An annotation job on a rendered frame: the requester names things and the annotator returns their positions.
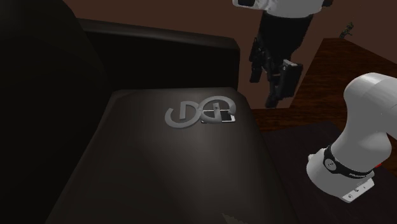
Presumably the brown wooden table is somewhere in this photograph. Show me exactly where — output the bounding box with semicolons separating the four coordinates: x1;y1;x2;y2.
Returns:
250;37;397;178

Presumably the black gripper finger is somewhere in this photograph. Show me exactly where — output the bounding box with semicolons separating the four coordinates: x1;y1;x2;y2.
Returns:
264;59;303;109
249;38;266;84

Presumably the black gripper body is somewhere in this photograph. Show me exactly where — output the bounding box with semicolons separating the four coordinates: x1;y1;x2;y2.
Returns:
254;10;315;69

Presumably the silver smartphone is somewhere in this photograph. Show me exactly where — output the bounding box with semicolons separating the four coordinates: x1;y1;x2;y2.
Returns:
200;109;237;124

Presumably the small dark green figure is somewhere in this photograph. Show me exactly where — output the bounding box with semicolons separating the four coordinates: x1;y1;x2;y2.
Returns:
338;21;354;40

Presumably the dark brown sofa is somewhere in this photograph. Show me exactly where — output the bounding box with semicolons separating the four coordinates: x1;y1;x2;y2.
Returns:
0;0;300;224

